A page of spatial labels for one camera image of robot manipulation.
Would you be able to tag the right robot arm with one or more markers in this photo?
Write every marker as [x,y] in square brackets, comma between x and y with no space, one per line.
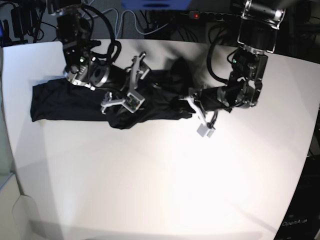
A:
[92,70]

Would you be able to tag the blue plastic box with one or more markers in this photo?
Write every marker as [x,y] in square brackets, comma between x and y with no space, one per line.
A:
[155,4]

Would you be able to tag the black power adapter brick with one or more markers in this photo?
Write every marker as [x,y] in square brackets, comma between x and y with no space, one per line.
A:
[21,17]

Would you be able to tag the black power strip red switch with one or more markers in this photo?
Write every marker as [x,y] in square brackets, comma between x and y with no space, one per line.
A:
[211,17]

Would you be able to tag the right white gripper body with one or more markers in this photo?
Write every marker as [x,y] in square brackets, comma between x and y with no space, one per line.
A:
[132,100]

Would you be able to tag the black OpenArm equipment case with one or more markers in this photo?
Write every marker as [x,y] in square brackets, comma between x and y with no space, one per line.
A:
[302,219]

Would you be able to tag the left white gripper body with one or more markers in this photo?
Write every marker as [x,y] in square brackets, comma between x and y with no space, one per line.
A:
[206,104]

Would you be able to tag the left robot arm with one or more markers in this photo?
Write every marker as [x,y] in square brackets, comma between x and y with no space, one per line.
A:
[257,36]

